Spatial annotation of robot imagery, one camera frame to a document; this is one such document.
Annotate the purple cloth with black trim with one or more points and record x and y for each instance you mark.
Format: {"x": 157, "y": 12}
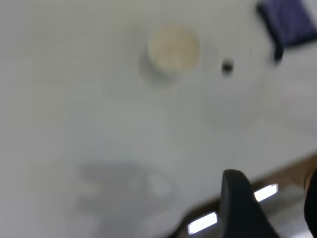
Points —
{"x": 289, "y": 24}

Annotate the dark coffee spill drop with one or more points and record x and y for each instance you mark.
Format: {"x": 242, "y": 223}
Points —
{"x": 227, "y": 66}

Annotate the white paper coffee cup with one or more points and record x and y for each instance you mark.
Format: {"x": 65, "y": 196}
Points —
{"x": 173, "y": 49}

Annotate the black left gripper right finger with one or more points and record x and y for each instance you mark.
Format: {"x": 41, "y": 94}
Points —
{"x": 312, "y": 203}

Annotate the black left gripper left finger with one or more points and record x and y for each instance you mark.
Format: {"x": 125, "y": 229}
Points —
{"x": 237, "y": 210}

